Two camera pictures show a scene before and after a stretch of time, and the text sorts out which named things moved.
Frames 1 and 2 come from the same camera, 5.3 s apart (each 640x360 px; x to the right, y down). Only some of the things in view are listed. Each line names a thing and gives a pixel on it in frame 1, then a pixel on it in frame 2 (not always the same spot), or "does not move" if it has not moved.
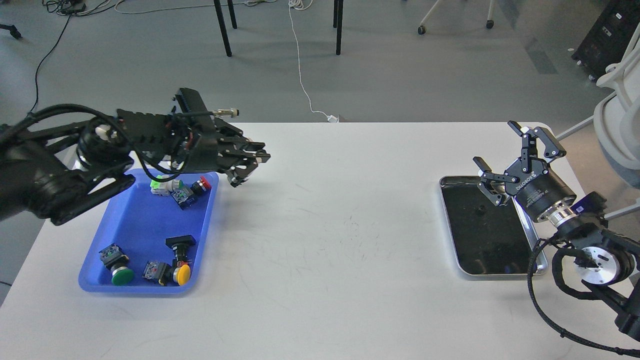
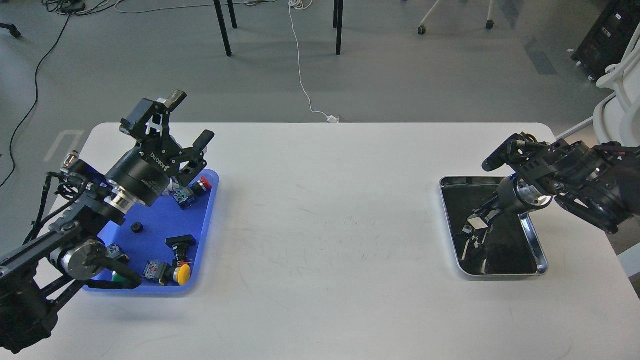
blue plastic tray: x=153 y=236 does not move
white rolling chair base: x=490 y=24 does not move
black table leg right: x=338 y=10 does not move
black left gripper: x=223 y=148 → x=144 y=175
